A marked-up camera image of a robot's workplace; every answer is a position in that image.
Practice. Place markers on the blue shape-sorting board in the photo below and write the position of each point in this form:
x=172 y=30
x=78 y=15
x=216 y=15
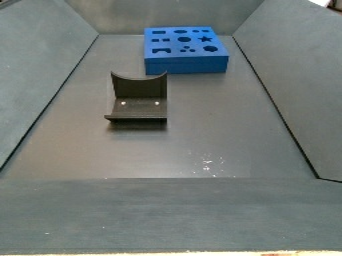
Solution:
x=183 y=50

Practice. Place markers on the dark curved peg holder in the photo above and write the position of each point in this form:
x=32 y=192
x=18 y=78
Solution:
x=141 y=98

